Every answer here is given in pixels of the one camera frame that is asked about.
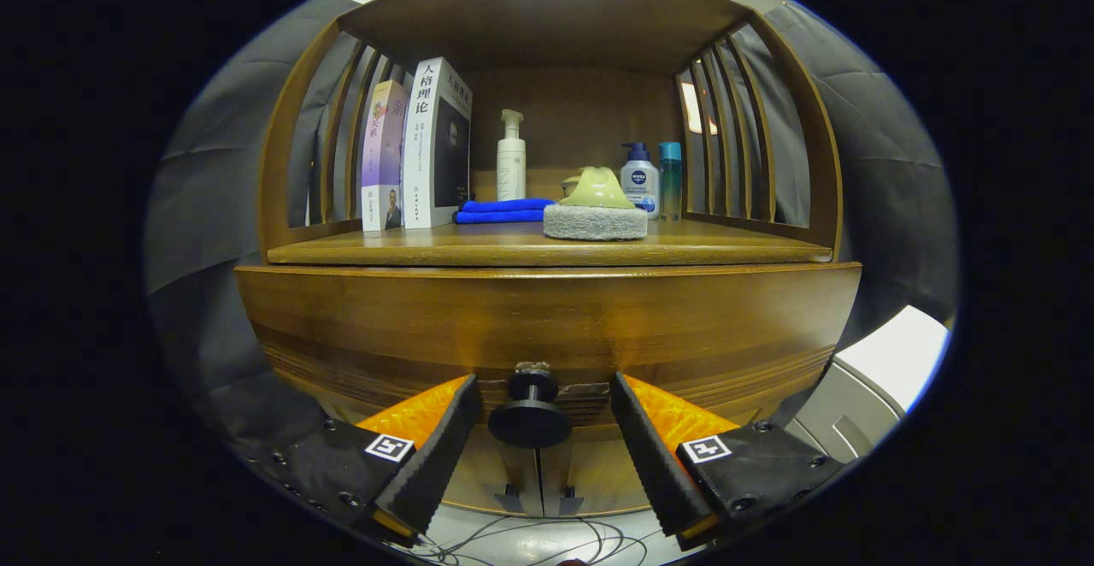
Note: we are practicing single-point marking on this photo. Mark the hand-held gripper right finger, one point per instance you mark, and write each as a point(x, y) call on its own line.
point(654, 455)

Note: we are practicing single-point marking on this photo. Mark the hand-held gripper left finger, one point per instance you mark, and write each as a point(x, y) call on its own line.
point(436, 455)

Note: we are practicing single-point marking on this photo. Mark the black drawer knob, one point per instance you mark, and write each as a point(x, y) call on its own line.
point(530, 421)

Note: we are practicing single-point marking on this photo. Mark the wooden drawer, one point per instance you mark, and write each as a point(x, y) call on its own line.
point(547, 318)

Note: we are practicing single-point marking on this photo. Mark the wooden cabinet door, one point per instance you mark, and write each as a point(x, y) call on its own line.
point(487, 485)
point(598, 480)

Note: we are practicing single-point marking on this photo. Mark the wooden countertop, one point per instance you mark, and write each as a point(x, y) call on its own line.
point(479, 245)

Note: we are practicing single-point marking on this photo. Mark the wooden cabinet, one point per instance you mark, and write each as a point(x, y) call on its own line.
point(547, 19)

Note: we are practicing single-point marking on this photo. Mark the blue folded cloth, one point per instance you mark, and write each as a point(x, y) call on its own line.
point(500, 211)

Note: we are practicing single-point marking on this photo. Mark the white bottle with blue pump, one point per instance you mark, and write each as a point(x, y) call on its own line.
point(641, 181)

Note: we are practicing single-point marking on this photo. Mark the clear bottle with teal cap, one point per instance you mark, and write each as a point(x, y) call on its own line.
point(670, 181)

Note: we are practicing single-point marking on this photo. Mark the yellow lidded teacup with saucer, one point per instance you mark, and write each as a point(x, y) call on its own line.
point(569, 185)

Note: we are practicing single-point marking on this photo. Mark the thin pink purple book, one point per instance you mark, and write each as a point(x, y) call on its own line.
point(383, 156)

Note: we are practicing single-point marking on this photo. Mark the thick white portrait book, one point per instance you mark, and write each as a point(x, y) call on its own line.
point(423, 147)

